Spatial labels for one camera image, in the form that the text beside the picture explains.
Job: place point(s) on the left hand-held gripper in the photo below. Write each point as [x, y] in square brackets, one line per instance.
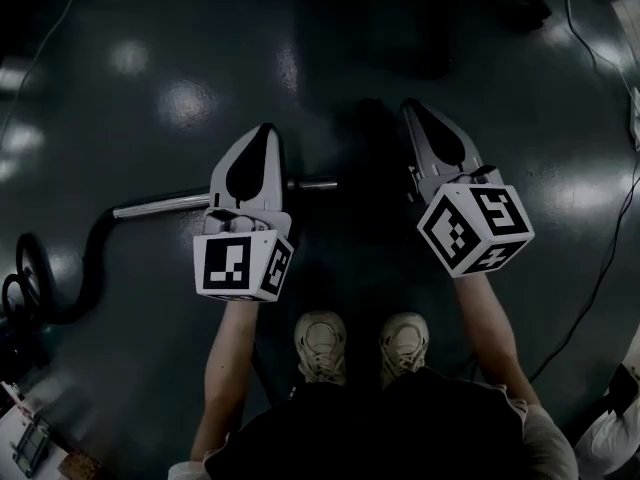
[235, 268]

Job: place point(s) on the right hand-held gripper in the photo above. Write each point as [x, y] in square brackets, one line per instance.
[475, 233]

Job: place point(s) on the silver vacuum wand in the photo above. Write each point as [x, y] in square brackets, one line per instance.
[165, 204]

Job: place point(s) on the person's right forearm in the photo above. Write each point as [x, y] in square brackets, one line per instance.
[492, 333]

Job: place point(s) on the person's left forearm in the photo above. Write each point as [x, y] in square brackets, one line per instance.
[225, 368]

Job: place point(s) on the person's left beige shoe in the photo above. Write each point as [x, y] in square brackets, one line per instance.
[320, 348]

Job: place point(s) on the person's beige shoe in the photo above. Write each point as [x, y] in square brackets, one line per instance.
[320, 348]
[405, 345]

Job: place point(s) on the person's right beige shoe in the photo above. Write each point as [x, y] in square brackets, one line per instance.
[405, 345]

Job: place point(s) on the person's dark clothed torso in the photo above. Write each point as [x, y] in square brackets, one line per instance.
[375, 433]

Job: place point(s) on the white bench with tools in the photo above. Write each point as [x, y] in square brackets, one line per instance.
[15, 418]

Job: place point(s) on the grey metal device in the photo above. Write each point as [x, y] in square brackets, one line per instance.
[31, 443]

